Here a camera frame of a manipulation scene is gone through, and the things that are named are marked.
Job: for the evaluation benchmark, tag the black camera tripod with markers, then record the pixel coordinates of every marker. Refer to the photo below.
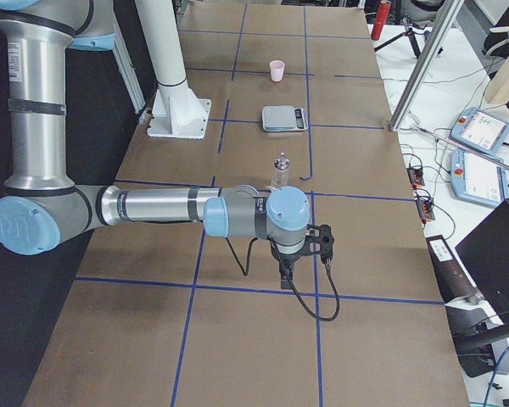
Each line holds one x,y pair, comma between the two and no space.
411,31

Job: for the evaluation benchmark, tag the orange connector block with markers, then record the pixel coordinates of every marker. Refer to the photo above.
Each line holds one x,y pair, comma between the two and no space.
415,175
425,208

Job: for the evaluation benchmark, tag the grey digital kitchen scale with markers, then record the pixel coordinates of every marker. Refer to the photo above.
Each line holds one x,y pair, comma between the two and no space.
284,118

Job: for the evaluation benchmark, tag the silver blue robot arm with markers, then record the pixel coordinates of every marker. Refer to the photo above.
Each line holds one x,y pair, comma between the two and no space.
43,207

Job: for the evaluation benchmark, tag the aluminium frame post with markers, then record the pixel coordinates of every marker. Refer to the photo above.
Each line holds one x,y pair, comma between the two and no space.
448,14

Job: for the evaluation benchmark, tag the teach pendant tablet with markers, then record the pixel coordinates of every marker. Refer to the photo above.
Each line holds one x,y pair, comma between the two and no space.
477,180
480,131

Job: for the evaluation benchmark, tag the lower orange connector block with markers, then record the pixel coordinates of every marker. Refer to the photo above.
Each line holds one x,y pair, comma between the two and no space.
425,208

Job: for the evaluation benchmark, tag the red cylinder bottle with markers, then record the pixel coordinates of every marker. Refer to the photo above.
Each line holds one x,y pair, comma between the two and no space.
380,19

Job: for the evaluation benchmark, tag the black white control box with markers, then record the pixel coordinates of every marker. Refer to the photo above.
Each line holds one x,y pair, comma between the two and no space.
452,280

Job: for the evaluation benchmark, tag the office chair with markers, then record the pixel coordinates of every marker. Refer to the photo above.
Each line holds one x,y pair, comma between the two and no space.
496,43

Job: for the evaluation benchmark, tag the black computer monitor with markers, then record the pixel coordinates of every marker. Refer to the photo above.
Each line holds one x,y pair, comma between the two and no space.
485,254

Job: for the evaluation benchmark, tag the upper orange connector block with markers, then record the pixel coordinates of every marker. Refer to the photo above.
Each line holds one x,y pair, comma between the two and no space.
415,175

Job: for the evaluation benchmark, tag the glass sauce dispenser bottle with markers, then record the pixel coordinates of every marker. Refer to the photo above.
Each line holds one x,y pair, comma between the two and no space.
280,176

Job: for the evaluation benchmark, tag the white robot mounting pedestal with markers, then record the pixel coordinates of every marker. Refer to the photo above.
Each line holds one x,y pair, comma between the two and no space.
177,112

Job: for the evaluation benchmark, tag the upper teach pendant tablet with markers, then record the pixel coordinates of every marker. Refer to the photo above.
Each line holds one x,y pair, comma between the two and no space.
480,131

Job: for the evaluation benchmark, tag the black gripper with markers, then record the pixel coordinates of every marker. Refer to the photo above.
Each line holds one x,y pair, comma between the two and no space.
285,258

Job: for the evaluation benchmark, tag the lower teach pendant tablet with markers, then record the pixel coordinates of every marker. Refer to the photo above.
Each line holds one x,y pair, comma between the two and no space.
477,180

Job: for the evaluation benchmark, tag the thin metal rod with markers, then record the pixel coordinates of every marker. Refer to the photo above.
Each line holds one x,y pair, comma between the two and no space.
456,144

